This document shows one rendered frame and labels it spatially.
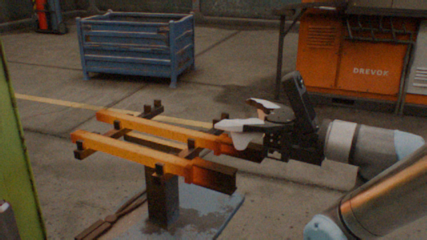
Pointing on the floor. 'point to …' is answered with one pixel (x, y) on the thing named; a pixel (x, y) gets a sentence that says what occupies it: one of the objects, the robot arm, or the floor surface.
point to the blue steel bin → (137, 44)
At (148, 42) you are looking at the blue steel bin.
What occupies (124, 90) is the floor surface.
